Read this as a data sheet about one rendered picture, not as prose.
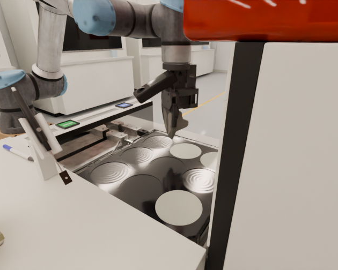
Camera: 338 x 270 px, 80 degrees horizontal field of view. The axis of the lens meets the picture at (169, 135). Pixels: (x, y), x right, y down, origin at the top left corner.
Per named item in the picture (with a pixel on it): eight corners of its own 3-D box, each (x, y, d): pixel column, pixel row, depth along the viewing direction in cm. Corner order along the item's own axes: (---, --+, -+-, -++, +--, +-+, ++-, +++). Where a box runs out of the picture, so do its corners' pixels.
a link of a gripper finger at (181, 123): (190, 140, 60) (191, 110, 56) (171, 143, 58) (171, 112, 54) (185, 135, 62) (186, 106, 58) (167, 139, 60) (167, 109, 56)
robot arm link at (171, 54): (168, 45, 46) (156, 45, 53) (168, 66, 48) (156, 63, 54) (197, 45, 48) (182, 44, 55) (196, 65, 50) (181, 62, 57)
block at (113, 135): (128, 141, 75) (127, 134, 74) (121, 144, 72) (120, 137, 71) (113, 136, 79) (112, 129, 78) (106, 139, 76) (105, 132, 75)
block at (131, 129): (142, 133, 81) (142, 127, 80) (137, 136, 78) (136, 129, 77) (128, 129, 85) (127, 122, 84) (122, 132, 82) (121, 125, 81)
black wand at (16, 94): (7, 90, 36) (8, 86, 36) (16, 88, 37) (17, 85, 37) (64, 186, 37) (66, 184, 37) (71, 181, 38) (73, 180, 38)
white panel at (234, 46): (284, 136, 93) (310, 39, 76) (213, 320, 32) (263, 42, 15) (277, 134, 94) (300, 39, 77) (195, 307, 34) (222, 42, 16)
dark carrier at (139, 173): (245, 159, 61) (245, 157, 61) (190, 246, 35) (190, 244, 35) (155, 132, 79) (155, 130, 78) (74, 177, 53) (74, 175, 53)
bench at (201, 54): (213, 73, 796) (219, 14, 710) (192, 80, 661) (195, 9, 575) (189, 71, 851) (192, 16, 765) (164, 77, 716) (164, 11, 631)
